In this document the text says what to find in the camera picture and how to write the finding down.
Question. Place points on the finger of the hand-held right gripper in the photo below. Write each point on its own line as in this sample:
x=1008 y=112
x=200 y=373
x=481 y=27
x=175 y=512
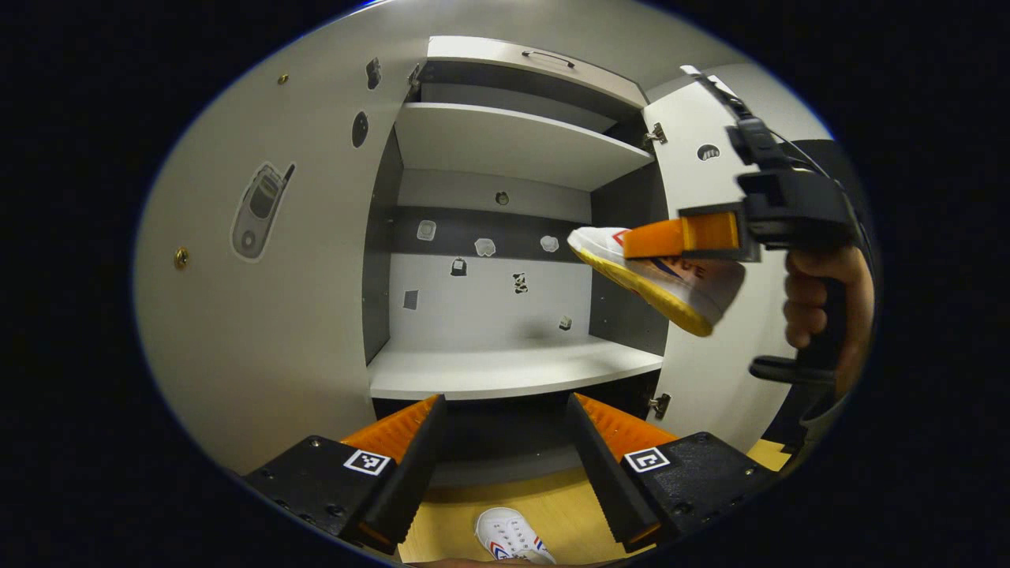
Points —
x=671 y=237

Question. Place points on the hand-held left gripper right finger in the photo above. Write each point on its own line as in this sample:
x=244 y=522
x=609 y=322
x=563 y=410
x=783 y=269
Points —
x=604 y=473

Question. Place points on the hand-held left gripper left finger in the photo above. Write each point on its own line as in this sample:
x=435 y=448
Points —
x=410 y=473

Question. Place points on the white shoe with stripes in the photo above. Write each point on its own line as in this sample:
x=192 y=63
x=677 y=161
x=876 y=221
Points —
x=686 y=296
x=509 y=532

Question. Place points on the white cabinet door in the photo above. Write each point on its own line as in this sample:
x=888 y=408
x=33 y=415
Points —
x=276 y=331
x=710 y=371

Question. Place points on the white cabinet shelf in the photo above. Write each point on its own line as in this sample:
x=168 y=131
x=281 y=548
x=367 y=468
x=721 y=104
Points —
x=505 y=367
x=513 y=142

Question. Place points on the white cabinet drawer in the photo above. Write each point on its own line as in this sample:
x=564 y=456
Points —
x=489 y=59

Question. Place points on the black backdrop cloth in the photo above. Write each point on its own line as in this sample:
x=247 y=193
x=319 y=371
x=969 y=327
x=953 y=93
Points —
x=827 y=154

